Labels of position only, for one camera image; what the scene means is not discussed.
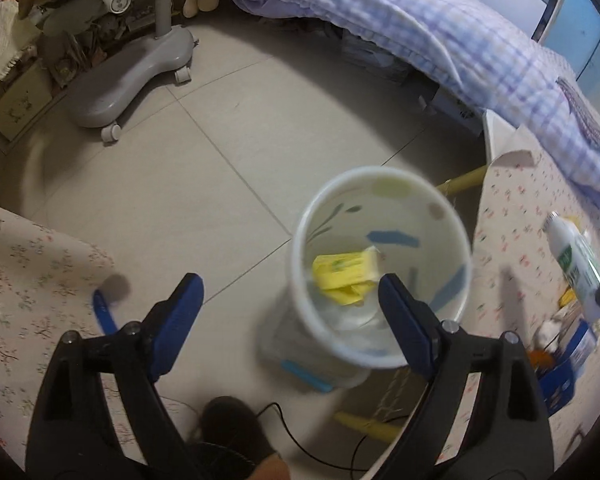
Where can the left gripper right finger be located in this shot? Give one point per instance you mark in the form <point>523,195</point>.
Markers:
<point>508,433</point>

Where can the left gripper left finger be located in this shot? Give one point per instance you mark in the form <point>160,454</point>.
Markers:
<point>71,433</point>

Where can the light blue carton box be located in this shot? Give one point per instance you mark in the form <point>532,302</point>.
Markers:
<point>576,344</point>

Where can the white green plastic bottle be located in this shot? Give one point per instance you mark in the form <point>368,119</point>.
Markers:
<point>576,259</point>

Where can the dark blue snack box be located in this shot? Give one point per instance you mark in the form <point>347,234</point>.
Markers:
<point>558,383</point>

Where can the yellow snack wrapper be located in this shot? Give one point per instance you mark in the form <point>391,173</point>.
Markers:
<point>348,278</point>

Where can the white plastic trash bin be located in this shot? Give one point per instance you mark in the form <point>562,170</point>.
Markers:
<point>328,329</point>

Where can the cherry print tablecloth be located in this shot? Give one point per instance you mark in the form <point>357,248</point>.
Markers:
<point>516,282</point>

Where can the brown slipper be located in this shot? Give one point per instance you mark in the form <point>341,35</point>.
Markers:
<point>232,444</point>

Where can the grey striped folded cloth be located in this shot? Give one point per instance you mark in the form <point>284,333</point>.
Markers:
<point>588,124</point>

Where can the yellow table leg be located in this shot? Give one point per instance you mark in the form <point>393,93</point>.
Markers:
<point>460,184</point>

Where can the purple plaid quilt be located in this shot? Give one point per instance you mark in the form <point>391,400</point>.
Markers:
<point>482,59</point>

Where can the grey rolling chair base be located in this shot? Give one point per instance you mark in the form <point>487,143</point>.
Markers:
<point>97,98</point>

